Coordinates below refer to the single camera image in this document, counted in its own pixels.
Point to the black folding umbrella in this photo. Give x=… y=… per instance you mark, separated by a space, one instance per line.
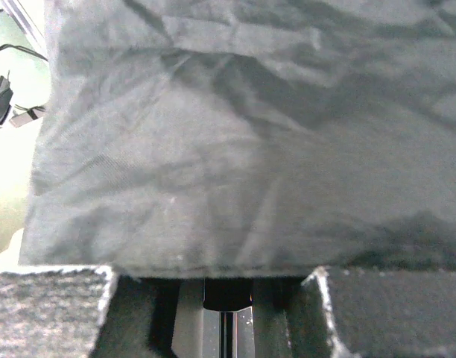
x=195 y=139

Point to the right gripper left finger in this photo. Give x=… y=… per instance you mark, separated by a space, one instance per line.
x=72 y=311

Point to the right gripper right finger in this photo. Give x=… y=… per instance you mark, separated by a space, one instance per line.
x=366 y=313

